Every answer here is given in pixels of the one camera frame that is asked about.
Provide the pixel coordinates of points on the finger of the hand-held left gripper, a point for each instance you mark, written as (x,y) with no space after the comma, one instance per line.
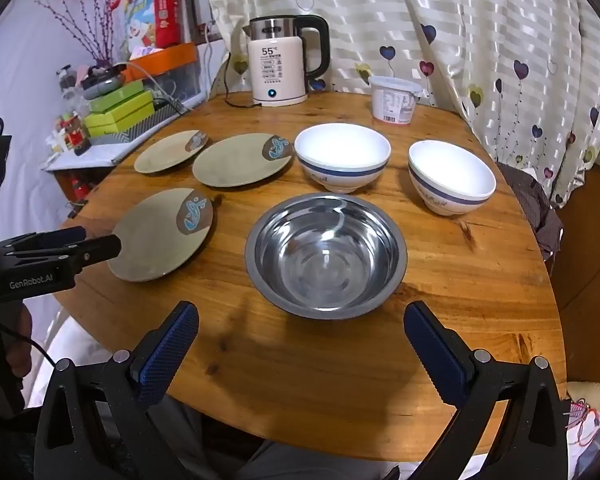
(100,250)
(65,236)

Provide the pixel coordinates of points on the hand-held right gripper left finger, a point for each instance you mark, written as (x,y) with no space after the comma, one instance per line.
(172,345)

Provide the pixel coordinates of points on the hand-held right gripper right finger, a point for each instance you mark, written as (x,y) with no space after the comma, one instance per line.
(435,355)

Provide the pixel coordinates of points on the olive plate with blue print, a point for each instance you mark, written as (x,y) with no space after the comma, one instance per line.
(235,162)
(165,155)
(155,240)

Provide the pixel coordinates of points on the stainless steel bowl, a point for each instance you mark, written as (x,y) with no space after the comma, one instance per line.
(325,255)

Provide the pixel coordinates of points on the white bowl with blue band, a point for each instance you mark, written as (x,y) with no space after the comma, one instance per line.
(455,175)
(340,147)

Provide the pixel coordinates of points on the person's left hand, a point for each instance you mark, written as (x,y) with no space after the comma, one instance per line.
(26,325)

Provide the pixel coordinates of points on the red packet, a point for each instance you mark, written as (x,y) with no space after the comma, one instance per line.
(79,190)

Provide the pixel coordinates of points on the small toy figure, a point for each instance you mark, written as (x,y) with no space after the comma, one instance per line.
(72,132)

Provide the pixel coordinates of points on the grey striped box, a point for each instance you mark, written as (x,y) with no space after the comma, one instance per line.
(130,135)

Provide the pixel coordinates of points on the green box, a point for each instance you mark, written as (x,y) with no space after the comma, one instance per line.
(120,100)
(115,122)

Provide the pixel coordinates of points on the dark glass jar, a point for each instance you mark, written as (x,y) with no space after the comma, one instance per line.
(66,82)

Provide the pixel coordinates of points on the grey handheld device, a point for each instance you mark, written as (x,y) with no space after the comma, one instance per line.
(102,85)

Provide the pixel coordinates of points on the person's grey trousers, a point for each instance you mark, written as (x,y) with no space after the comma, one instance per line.
(290,462)

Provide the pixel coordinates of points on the brown checked cloth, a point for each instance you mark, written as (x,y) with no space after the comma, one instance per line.
(530,200)

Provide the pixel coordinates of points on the purple flower branches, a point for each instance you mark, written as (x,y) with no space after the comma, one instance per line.
(87,35)

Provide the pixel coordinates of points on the clear box with orange lid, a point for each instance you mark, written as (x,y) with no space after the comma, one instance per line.
(170,55)

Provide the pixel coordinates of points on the colourful cartoon gift bag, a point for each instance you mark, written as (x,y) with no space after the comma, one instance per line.
(135,20)

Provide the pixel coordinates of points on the cream electric kettle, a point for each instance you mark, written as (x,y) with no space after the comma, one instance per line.
(277,70)

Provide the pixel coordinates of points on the white plastic tub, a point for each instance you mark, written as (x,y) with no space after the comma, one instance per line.
(392,102)

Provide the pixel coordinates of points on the heart print curtain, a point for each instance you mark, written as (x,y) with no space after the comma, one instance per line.
(430,10)

